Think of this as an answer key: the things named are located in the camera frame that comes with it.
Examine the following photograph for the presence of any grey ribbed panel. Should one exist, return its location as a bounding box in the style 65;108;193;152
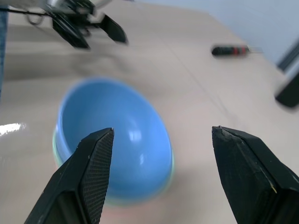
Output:
275;42;299;72

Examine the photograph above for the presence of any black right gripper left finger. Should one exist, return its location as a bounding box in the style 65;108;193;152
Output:
24;127;115;224

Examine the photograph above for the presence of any blue denim trouser leg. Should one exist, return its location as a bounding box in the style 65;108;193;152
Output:
0;0;9;100

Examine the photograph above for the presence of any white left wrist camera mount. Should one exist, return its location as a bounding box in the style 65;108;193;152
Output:
86;11;106;26

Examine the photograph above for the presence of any blue bowl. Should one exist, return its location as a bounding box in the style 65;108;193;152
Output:
57;76;173;203

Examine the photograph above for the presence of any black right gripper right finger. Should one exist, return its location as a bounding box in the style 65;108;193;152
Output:
211;126;299;224

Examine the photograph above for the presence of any black block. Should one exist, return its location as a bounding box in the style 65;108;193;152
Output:
274;70;299;109

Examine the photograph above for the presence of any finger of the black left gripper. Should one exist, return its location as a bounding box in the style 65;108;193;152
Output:
52;15;91;50
101;14;129;44

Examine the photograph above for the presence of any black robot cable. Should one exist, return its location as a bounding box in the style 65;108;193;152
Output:
6;6;53;26

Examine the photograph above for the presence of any black marker with red bands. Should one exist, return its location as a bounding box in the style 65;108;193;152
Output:
211;44;263;58

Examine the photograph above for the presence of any green bowl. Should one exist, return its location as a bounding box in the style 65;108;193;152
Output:
52;125;175;208

